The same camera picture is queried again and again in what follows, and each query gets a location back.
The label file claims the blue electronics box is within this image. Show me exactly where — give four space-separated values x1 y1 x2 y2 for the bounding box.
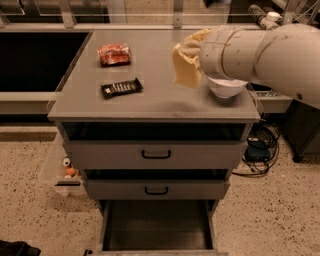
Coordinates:
245 146 271 162

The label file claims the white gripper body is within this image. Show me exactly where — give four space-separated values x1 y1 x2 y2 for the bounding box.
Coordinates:
199 25 242 80

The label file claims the black bag on floor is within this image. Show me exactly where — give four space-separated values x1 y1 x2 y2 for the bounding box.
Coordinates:
0 241 41 256

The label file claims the white cup in bin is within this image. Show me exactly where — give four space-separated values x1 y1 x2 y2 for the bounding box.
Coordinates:
62 157 71 167

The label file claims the yellow sponge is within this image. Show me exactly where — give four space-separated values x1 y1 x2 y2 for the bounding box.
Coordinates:
172 43 202 88

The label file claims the white power strip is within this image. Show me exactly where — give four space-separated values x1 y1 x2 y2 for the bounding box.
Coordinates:
248 4 282 30

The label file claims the grey drawer cabinet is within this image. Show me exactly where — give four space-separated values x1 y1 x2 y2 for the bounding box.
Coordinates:
46 29 261 256

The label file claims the black cable bundle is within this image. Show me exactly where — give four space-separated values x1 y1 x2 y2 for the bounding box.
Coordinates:
231 121 281 178

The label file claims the orange ball in bin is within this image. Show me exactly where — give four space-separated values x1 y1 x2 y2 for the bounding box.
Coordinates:
65 167 77 177

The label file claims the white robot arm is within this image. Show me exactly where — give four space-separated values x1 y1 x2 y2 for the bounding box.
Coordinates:
172 24 320 108

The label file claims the dark grey side cabinet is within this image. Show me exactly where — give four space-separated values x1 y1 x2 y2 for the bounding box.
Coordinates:
283 100 320 163

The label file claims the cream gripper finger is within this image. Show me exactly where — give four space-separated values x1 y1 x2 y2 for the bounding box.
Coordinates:
178 29 211 65

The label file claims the grey top drawer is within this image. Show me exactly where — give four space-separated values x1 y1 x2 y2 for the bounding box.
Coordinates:
63 141 247 169

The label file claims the grey middle drawer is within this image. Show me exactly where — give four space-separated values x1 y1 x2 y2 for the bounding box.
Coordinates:
84 179 230 200

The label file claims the clear plastic storage bin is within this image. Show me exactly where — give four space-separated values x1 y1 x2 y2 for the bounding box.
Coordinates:
38 134 85 196

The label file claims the grey open bottom drawer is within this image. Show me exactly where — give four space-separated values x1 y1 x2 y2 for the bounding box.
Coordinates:
97 200 229 256

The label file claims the white bowl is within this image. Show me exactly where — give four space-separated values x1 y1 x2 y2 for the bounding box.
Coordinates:
208 77 247 99

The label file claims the red snack bag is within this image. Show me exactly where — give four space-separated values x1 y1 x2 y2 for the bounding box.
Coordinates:
97 43 131 66

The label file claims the black chocolate bar wrapper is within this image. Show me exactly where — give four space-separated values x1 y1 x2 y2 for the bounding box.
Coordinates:
101 78 143 99

